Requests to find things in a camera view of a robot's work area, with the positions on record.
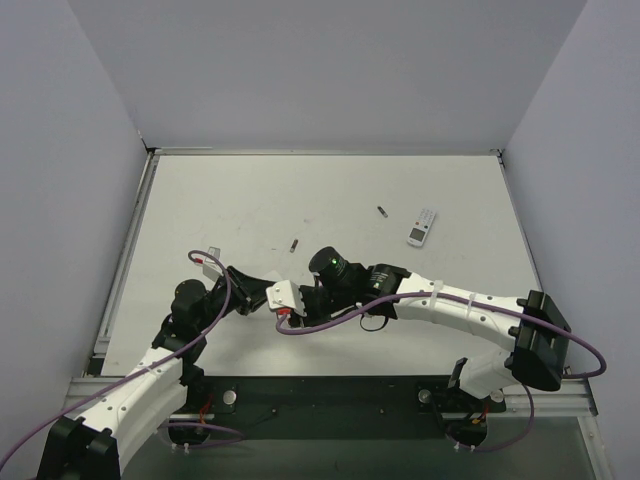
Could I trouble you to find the long white remote control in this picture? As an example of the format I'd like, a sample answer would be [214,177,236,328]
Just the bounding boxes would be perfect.
[265,270,283,282]

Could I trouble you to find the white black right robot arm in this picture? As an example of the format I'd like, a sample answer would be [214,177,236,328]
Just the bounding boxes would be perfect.
[290,247,570,399]

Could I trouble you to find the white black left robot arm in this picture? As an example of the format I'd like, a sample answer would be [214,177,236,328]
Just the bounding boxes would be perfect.
[37,268,272,479]

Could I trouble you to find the small white remote with buttons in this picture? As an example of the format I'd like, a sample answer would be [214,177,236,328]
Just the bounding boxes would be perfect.
[406,208,437,248]

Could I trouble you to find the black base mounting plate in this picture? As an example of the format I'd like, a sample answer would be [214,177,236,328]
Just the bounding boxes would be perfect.
[166,375,506,447]

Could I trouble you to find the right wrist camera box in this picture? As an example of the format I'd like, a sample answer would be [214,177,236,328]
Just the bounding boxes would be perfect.
[266,280,306,317]

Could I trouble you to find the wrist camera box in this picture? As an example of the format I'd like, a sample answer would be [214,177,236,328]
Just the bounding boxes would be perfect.
[266,280,306,317]
[201,246,223,282]

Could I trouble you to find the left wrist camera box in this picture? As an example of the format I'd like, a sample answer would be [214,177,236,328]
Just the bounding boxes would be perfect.
[201,246,223,282]

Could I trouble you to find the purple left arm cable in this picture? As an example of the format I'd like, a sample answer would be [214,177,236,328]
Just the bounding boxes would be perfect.
[0,249,246,471]

